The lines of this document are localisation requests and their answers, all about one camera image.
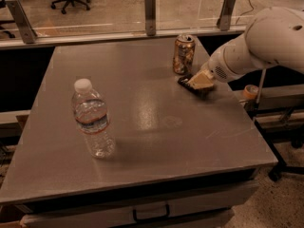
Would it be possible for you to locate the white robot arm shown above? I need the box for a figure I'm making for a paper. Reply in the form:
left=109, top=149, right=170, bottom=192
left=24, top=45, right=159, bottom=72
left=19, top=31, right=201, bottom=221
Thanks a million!
left=187, top=7, right=304, bottom=90

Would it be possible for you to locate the orange soda can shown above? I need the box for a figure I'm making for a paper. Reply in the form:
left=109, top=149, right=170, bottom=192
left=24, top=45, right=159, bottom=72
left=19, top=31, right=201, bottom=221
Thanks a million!
left=173, top=34, right=196, bottom=75

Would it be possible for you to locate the clear plastic water bottle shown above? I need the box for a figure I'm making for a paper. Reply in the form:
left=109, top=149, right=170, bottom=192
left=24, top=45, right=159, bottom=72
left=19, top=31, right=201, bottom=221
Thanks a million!
left=71, top=78, right=116, bottom=159

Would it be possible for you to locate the grey table drawer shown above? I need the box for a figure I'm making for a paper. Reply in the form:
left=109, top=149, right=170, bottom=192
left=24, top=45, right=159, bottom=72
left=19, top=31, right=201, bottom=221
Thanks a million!
left=20, top=180, right=258, bottom=228

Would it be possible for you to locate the black cart frame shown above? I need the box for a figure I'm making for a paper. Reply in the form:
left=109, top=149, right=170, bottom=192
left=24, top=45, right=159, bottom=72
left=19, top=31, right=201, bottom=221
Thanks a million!
left=243, top=67, right=304, bottom=182

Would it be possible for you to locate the right metal glass bracket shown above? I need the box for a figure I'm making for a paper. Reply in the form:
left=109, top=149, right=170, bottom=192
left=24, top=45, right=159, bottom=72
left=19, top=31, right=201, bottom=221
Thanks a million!
left=217, top=0, right=237, bottom=31

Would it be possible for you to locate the metal glass bracket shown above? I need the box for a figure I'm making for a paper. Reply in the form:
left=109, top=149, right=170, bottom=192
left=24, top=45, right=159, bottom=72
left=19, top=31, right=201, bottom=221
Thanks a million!
left=217, top=0, right=237, bottom=31
left=6, top=0, right=37, bottom=44
left=144, top=0, right=156, bottom=36

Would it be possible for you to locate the middle metal glass bracket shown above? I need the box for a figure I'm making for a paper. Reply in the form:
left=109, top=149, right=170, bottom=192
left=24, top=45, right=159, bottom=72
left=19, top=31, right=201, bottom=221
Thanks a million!
left=144, top=0, right=156, bottom=36

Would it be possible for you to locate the black drawer handle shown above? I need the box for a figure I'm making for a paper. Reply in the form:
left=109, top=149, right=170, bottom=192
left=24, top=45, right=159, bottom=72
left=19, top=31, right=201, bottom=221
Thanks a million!
left=132, top=204, right=170, bottom=223

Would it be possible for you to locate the left metal glass bracket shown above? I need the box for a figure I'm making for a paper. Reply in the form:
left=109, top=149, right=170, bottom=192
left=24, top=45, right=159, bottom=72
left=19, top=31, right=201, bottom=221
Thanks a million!
left=6, top=0, right=37, bottom=44

